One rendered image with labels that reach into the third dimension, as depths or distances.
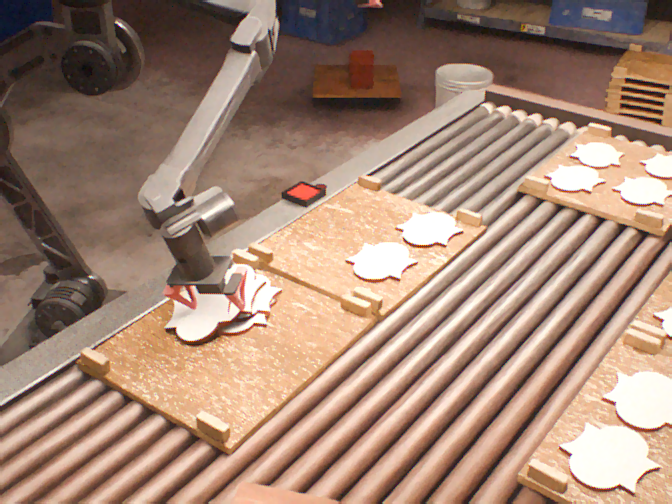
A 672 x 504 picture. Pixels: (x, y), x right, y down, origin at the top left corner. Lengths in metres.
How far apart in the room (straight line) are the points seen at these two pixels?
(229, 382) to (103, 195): 2.72
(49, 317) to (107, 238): 1.11
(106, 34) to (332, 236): 0.80
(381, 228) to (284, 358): 0.48
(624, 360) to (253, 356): 0.64
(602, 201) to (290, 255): 0.75
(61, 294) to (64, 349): 1.07
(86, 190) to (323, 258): 2.53
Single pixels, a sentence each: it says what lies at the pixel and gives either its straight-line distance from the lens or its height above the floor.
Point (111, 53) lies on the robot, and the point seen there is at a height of 1.17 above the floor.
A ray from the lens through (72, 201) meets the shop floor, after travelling 4.03.
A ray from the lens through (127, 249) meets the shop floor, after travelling 3.59.
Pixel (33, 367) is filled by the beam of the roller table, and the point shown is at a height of 0.92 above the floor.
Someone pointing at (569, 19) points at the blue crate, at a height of 0.19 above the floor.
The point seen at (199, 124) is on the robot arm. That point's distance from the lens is 1.48.
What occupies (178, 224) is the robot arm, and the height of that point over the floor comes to 1.18.
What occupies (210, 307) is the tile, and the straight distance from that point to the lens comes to 1.51.
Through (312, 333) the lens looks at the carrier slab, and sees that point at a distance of 1.50.
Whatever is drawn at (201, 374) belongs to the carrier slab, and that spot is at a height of 0.94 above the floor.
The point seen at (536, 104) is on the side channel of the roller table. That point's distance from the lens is 2.50.
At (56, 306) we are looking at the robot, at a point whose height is 0.40.
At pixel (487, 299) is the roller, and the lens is 1.65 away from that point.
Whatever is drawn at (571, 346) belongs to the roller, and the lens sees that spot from 1.56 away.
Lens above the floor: 1.85
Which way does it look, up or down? 32 degrees down
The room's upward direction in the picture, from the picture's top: straight up
